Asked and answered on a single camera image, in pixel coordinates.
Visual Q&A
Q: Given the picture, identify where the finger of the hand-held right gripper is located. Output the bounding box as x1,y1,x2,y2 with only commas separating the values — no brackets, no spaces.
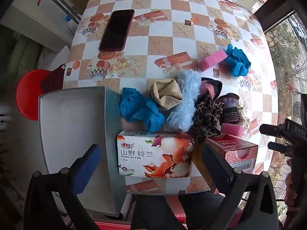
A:
267,141,296,159
259,124,288,138

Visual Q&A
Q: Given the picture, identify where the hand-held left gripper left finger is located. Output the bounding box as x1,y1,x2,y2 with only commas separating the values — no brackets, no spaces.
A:
23,144,102,230

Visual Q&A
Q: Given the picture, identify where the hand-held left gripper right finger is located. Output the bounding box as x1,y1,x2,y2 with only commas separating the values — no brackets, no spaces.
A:
201,145,279,230

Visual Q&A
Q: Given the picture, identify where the white polka dot cloth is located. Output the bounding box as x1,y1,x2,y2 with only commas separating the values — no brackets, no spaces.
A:
236,99,250,128

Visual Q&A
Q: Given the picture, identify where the pink sponge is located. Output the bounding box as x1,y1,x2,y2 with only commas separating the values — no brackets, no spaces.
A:
199,49,228,72
220,123,245,138

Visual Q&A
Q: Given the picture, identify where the grey cardboard box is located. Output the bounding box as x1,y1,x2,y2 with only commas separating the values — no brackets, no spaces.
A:
38,86,127,217

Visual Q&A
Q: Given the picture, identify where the leopard print cloth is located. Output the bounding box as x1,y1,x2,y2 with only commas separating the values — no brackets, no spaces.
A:
192,95,224,142

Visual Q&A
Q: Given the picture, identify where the light blue fluffy cloth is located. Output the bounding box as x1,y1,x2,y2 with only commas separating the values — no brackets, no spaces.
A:
167,70,202,132

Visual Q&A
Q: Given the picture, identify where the pink knitted cloth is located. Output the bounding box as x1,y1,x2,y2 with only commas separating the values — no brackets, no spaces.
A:
199,77,223,100

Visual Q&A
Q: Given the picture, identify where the person's right hand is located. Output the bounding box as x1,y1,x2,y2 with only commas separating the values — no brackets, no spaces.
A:
284,171,296,208

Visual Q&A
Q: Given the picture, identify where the red patterned carton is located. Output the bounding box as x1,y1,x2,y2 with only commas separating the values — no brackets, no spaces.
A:
192,134,259,194

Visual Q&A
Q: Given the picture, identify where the floral tissue pack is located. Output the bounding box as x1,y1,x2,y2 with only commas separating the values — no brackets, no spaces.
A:
117,129,195,178

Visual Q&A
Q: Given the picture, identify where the dark red cloth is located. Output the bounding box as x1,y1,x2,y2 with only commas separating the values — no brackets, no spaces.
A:
40,63,66,94

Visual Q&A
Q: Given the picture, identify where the red plastic stool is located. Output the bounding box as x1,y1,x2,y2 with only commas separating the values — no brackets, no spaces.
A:
16,69,52,121

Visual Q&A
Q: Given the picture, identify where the pale folded bedding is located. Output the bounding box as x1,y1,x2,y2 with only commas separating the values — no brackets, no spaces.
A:
10,41,44,70

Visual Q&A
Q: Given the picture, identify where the checkered printed tablecloth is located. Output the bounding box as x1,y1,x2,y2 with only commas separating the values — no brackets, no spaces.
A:
62,0,280,194

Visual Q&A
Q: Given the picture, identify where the white bottle with blue cap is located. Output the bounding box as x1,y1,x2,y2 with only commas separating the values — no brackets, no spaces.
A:
65,15,78,33

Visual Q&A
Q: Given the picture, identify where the white cabinet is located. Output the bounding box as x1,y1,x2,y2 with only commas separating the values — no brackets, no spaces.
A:
0,0,79,53

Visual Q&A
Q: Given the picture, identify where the dark window frame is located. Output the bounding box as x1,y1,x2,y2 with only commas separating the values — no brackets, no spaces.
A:
254,0,295,33

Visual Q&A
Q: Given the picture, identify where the mop with red handle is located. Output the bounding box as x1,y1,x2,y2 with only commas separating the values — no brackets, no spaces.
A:
37,0,83,25

